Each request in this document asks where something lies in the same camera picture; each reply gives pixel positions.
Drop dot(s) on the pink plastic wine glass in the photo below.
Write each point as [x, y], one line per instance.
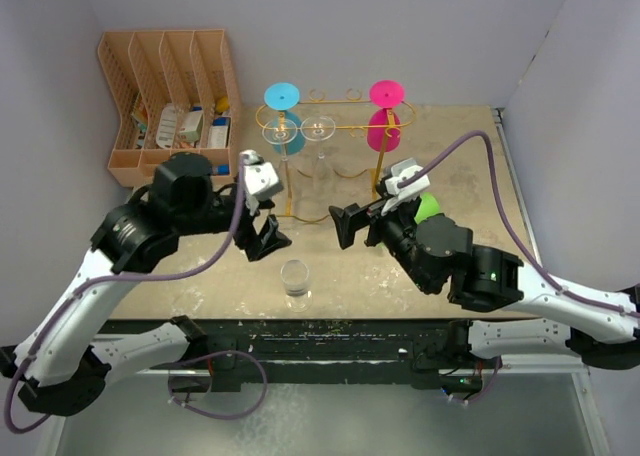
[386, 95]

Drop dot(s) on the green white small box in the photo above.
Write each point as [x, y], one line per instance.
[190, 129]

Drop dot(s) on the peach plastic desk organizer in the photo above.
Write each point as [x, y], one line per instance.
[146, 70]

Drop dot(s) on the yellow sponge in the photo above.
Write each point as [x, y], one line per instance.
[222, 105]

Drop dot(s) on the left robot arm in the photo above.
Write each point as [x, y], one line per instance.
[60, 369]

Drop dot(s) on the clear wine glass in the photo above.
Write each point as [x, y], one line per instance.
[318, 130]
[283, 135]
[295, 276]

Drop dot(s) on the blue plastic wine glass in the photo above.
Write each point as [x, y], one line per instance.
[283, 97]

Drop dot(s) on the gold wire wine glass rack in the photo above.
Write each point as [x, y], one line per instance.
[356, 166]

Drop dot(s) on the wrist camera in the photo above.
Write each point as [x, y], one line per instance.
[402, 182]
[260, 180]

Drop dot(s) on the green plastic wine glass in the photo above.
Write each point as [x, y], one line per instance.
[428, 207]

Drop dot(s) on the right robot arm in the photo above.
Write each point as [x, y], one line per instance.
[599, 326]

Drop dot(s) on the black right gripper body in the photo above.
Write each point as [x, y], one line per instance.
[395, 229]

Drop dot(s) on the white oval label card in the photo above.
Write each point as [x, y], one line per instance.
[166, 129]

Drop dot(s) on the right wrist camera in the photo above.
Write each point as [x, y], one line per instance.
[402, 182]

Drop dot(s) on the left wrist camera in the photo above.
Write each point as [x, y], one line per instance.
[260, 180]

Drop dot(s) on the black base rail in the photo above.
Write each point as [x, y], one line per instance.
[421, 353]

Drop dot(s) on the blue grey glue stick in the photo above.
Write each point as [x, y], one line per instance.
[221, 170]

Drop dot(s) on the white box blue cap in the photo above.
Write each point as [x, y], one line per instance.
[219, 133]

